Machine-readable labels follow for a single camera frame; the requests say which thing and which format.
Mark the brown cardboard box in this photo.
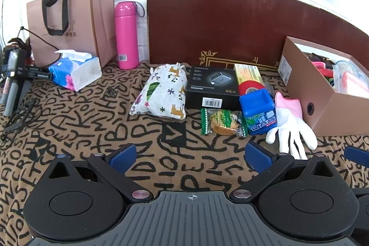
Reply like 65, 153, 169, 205
278, 36, 369, 137

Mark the pink paper shopping bag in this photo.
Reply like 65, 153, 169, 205
27, 0, 117, 68

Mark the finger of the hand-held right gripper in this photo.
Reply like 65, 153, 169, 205
353, 187, 369, 207
344, 145, 369, 169

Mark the yellow carton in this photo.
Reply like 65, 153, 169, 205
233, 63, 264, 85

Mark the animal print fabric pouch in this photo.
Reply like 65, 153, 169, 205
129, 62, 188, 120

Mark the clear plastic container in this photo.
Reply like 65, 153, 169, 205
331, 60, 369, 95

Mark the small clear plastic bag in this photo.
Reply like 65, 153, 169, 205
264, 81, 279, 97

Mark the pink thermos bottle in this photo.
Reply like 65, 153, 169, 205
115, 1, 145, 70

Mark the green snack packet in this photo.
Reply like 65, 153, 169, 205
200, 108, 248, 138

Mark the red tape roll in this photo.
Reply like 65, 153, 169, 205
240, 81, 267, 97

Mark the black charger box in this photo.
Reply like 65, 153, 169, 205
184, 66, 241, 110

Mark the black device on tripod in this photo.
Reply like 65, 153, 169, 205
0, 47, 54, 117

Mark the black cable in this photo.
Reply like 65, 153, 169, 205
0, 99, 38, 145

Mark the white and pink glove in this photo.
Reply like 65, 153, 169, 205
266, 91, 318, 160

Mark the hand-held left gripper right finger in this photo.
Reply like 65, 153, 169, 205
230, 142, 345, 203

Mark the blue plastic container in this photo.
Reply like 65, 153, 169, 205
239, 89, 278, 136

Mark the blue floral tissue pack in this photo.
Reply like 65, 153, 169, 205
48, 49, 102, 92

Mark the dark brown wooden board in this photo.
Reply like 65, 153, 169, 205
146, 0, 369, 74

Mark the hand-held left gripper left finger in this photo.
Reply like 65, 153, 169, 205
43, 144, 154, 203

